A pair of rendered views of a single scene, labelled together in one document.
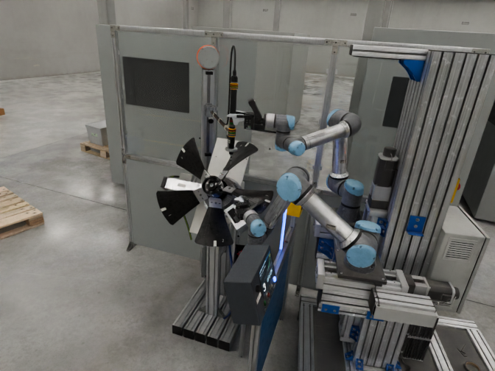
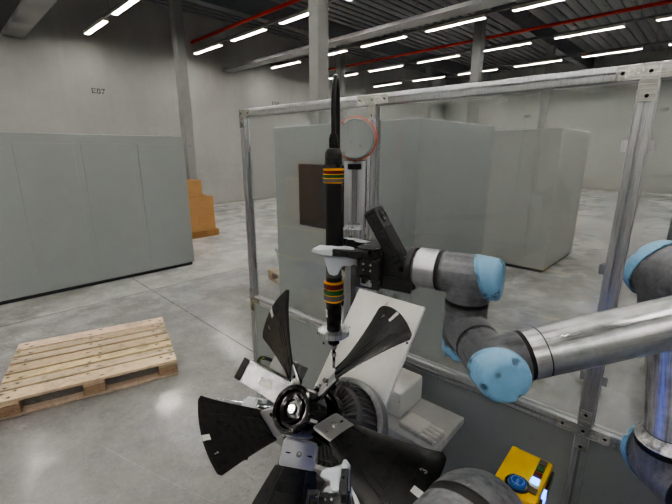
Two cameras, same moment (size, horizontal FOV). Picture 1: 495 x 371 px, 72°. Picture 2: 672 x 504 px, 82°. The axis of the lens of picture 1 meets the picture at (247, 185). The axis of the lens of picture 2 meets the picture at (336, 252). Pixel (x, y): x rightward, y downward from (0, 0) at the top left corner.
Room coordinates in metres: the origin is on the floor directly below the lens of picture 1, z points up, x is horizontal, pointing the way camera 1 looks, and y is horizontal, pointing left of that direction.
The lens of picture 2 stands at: (1.13, -0.23, 1.84)
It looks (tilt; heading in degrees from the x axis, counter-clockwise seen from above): 15 degrees down; 25
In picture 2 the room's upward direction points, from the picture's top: straight up
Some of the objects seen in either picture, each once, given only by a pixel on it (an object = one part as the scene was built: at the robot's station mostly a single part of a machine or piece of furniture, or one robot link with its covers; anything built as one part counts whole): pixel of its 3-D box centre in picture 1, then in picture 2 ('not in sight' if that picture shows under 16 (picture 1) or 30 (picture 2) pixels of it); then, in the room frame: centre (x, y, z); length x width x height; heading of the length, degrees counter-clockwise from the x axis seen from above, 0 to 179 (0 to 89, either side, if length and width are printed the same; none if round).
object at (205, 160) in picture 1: (206, 185); (352, 370); (2.54, 0.33, 0.90); 0.08 x 0.06 x 1.80; 108
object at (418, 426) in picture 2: not in sight; (421, 428); (2.34, -0.02, 0.87); 0.15 x 0.09 x 0.02; 70
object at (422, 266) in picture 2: (269, 120); (427, 267); (1.84, -0.10, 1.62); 0.08 x 0.05 x 0.08; 173
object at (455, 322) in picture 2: (283, 140); (467, 331); (1.81, -0.18, 1.52); 0.11 x 0.08 x 0.11; 25
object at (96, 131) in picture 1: (107, 132); not in sight; (5.88, 2.54, 0.31); 0.60 x 0.42 x 0.33; 151
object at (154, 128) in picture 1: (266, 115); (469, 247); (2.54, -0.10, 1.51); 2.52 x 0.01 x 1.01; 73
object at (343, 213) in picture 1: (349, 209); not in sight; (1.90, -0.64, 1.09); 0.15 x 0.15 x 0.10
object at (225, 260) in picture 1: (225, 243); not in sight; (2.21, 0.14, 0.58); 0.09 x 0.05 x 1.15; 73
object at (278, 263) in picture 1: (278, 264); not in sight; (1.66, -0.21, 0.82); 0.90 x 0.04 x 0.08; 163
